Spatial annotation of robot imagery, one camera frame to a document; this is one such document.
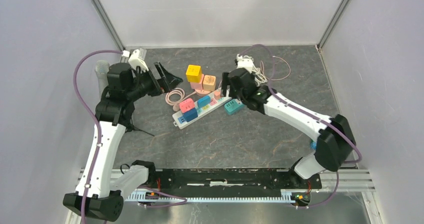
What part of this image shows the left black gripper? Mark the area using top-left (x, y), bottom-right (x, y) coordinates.
top-left (126, 61), bottom-right (183, 102)

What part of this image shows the salmon pink charger plug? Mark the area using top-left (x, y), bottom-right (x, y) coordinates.
top-left (213, 89), bottom-right (222, 101)

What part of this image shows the thin pink charger cable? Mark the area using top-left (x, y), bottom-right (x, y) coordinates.
top-left (259, 55), bottom-right (292, 82)

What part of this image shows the light blue plug adapter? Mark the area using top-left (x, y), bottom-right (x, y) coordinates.
top-left (197, 95), bottom-right (211, 108)

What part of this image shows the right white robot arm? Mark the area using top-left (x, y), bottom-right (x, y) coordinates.
top-left (221, 68), bottom-right (358, 188)

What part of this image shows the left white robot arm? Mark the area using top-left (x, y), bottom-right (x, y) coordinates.
top-left (63, 62), bottom-right (183, 222)

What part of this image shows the pink round socket base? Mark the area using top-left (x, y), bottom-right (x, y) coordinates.
top-left (190, 74), bottom-right (211, 97)

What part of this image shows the beige cube adapter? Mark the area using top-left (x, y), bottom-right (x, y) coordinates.
top-left (202, 75), bottom-right (217, 92)

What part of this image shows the teal power strip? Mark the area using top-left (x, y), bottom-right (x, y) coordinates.
top-left (224, 99), bottom-right (245, 116)

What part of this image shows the white multicolour power strip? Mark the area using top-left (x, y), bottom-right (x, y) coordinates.
top-left (172, 93), bottom-right (232, 130)

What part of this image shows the red-pink cube adapter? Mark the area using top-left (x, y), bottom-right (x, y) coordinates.
top-left (178, 98), bottom-right (195, 113)

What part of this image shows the yellow cube adapter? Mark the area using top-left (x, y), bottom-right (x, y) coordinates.
top-left (185, 64), bottom-right (203, 83)

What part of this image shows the dark blue cube adapter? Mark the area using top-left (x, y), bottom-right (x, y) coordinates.
top-left (182, 108), bottom-right (198, 123)

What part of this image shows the grey microphone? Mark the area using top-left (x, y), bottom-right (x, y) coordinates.
top-left (94, 60), bottom-right (110, 99)

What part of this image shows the pink coiled cable with plug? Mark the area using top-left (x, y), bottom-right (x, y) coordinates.
top-left (165, 87), bottom-right (197, 111)

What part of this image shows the white coiled cord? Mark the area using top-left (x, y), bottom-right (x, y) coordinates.
top-left (250, 58), bottom-right (269, 87)

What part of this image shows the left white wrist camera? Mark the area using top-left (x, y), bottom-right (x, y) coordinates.
top-left (128, 48), bottom-right (149, 73)

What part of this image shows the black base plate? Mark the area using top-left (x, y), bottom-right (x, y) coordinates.
top-left (145, 168), bottom-right (322, 198)

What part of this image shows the light blue cable duct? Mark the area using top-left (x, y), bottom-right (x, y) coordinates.
top-left (124, 189), bottom-right (311, 204)

